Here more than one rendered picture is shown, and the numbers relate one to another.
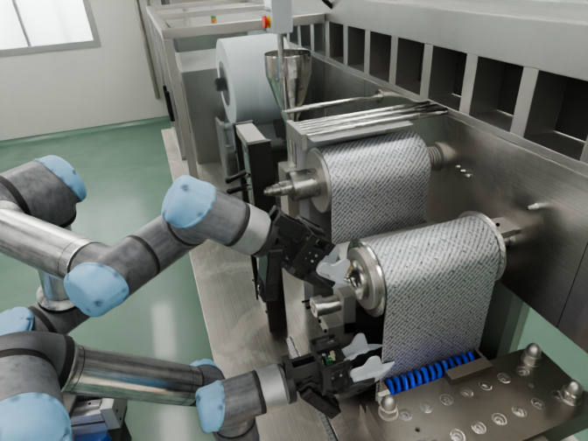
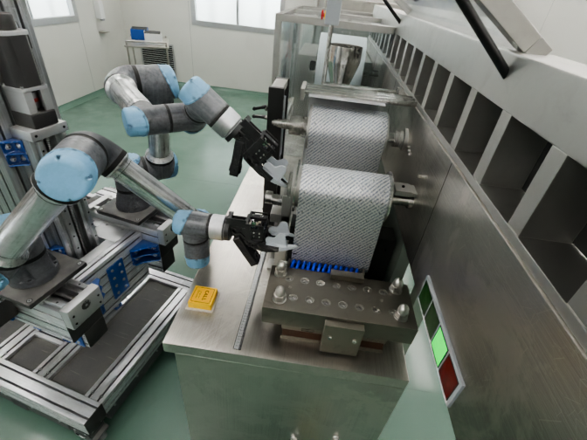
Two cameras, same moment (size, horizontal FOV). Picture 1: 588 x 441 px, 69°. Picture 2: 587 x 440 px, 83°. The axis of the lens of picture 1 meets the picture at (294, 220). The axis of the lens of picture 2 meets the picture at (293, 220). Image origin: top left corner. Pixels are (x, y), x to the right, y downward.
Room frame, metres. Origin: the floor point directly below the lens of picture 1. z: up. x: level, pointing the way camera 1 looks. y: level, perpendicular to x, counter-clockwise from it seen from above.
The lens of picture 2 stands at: (-0.16, -0.40, 1.71)
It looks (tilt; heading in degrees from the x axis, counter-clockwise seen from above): 35 degrees down; 19
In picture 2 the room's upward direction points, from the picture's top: 7 degrees clockwise
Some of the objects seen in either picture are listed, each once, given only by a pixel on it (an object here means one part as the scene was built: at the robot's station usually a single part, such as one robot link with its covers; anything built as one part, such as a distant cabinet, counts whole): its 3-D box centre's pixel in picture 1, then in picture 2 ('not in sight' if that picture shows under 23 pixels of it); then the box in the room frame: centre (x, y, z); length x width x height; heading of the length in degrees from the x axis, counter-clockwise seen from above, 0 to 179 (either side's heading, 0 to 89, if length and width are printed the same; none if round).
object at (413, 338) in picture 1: (435, 333); (334, 243); (0.60, -0.26, 1.11); 0.23 x 0.01 x 0.18; 107
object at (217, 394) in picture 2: not in sight; (306, 227); (1.53, 0.10, 0.43); 2.52 x 0.64 x 0.86; 17
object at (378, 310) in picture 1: (364, 277); (296, 185); (0.62, -0.12, 1.25); 0.15 x 0.01 x 0.15; 17
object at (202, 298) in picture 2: not in sight; (203, 297); (0.39, 0.06, 0.91); 0.07 x 0.07 x 0.02; 17
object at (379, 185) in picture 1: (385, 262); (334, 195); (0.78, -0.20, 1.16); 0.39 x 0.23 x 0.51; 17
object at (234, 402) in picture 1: (230, 402); (194, 224); (0.48, 0.13, 1.11); 0.11 x 0.08 x 0.09; 107
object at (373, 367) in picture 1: (374, 366); (281, 241); (0.53, -0.13, 1.11); 0.09 x 0.03 x 0.06; 98
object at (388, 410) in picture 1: (388, 404); (281, 267); (0.49, -0.15, 1.05); 0.04 x 0.04 x 0.04
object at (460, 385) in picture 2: not in sight; (437, 333); (0.34, -0.54, 1.18); 0.25 x 0.01 x 0.07; 17
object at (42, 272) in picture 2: not in sight; (29, 262); (0.29, 0.68, 0.87); 0.15 x 0.15 x 0.10
